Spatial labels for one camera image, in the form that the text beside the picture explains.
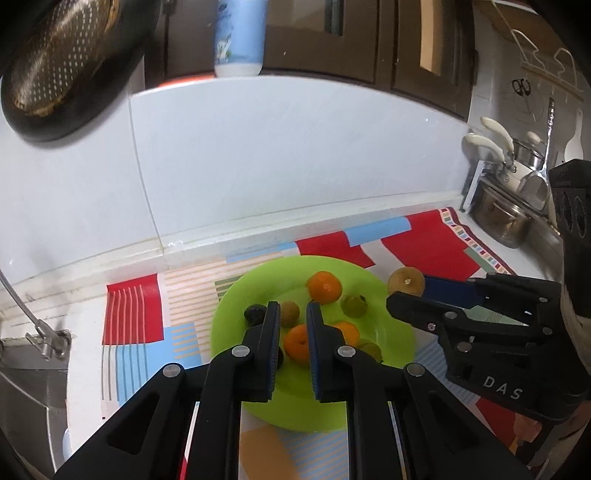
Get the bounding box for lime green plate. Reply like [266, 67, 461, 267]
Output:
[211, 256, 416, 432]

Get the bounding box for white rice spoon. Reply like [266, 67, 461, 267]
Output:
[564, 109, 584, 162]

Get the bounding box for speckled yellow-brown fruit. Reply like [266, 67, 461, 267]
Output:
[387, 267, 426, 297]

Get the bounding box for blue white bottle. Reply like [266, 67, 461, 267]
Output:
[213, 0, 269, 78]

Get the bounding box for cream pan handle lower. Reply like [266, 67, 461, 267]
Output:
[464, 133, 506, 165]

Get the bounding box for orange citrus fruit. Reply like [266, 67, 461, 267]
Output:
[332, 321, 361, 348]

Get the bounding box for metal dish rack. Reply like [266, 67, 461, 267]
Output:
[460, 160, 561, 240]

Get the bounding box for black scissors on wall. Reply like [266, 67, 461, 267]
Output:
[511, 78, 532, 97]

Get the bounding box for stainless steel sink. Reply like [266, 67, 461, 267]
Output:
[1, 339, 69, 479]

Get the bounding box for yellow-green round fruit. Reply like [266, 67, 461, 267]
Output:
[358, 341, 383, 363]

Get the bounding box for dark wooden cabinet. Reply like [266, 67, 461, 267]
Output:
[144, 1, 475, 119]

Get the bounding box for colourful patchwork table mat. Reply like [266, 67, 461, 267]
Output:
[98, 207, 546, 480]

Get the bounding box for stainless steel pot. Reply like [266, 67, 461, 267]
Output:
[471, 185, 533, 249]

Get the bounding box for dark purple plum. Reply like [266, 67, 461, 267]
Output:
[243, 304, 266, 327]
[276, 347, 284, 371]

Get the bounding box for brownish green round fruit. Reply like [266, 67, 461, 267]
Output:
[280, 300, 300, 328]

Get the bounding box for metal slotted spatula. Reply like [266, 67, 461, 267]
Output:
[518, 97, 556, 212]

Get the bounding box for small orange citrus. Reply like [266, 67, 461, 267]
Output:
[283, 324, 310, 366]

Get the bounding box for thin chrome gooseneck faucet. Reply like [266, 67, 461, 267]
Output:
[0, 271, 71, 361]

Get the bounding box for cream pan handle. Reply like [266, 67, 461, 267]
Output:
[464, 133, 506, 165]
[480, 116, 515, 159]

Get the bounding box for cream pan handle upper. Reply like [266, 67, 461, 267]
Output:
[480, 116, 515, 159]

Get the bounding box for golden perforated strainer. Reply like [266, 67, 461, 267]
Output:
[3, 0, 120, 117]

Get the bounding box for small orange mandarin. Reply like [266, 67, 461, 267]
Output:
[305, 271, 342, 304]

